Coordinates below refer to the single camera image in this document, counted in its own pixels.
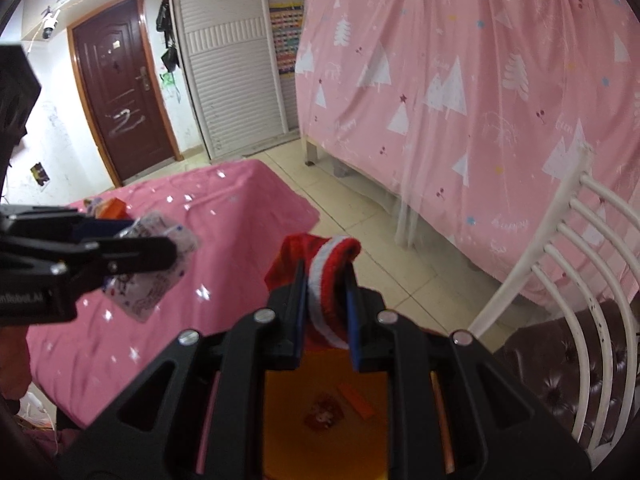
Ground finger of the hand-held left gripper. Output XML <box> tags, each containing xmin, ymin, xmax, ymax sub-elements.
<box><xmin>50</xmin><ymin>235</ymin><xmax>179</xmax><ymax>295</ymax></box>
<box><xmin>2</xmin><ymin>205</ymin><xmax>135</xmax><ymax>257</ymax></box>

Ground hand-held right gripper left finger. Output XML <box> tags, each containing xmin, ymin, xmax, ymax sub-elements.
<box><xmin>55</xmin><ymin>260</ymin><xmax>308</xmax><ymax>480</ymax></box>

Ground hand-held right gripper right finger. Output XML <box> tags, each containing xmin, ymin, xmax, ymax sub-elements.
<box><xmin>342</xmin><ymin>262</ymin><xmax>593</xmax><ymax>480</ymax></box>

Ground white printed snack packet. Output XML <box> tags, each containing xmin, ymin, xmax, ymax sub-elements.
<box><xmin>102</xmin><ymin>211</ymin><xmax>199</xmax><ymax>321</ymax></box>

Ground red white sock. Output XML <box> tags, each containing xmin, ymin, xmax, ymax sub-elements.
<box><xmin>264</xmin><ymin>232</ymin><xmax>362</xmax><ymax>352</ymax></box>

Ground yellow plastic bin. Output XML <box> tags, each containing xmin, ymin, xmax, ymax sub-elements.
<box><xmin>262</xmin><ymin>347</ymin><xmax>391</xmax><ymax>480</ymax></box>

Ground red wrapper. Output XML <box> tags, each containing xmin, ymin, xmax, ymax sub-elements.
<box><xmin>305</xmin><ymin>394</ymin><xmax>344</xmax><ymax>431</ymax></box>

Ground small orange packet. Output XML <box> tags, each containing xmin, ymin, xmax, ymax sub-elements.
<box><xmin>95</xmin><ymin>199</ymin><xmax>126</xmax><ymax>221</ymax></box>

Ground pink starry tablecloth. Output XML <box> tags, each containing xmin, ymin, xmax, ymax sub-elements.
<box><xmin>25</xmin><ymin>159</ymin><xmax>321</xmax><ymax>428</ymax></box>

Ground brown door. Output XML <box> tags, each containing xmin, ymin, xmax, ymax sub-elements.
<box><xmin>67</xmin><ymin>0</ymin><xmax>181</xmax><ymax>186</ymax></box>

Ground white louvred wardrobe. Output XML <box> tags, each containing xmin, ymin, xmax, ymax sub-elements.
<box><xmin>167</xmin><ymin>0</ymin><xmax>301</xmax><ymax>161</ymax></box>

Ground white chair with brown seat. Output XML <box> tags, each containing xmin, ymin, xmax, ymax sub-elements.
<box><xmin>467</xmin><ymin>142</ymin><xmax>640</xmax><ymax>466</ymax></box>

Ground grey bed frame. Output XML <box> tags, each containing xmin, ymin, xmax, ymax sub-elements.
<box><xmin>301</xmin><ymin>130</ymin><xmax>351</xmax><ymax>178</ymax></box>

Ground white security camera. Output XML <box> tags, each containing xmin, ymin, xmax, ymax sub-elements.
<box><xmin>41</xmin><ymin>7</ymin><xmax>62</xmax><ymax>41</ymax></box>

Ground colourful chart wall poster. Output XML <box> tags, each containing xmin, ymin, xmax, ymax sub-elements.
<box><xmin>270</xmin><ymin>2</ymin><xmax>305</xmax><ymax>79</ymax></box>

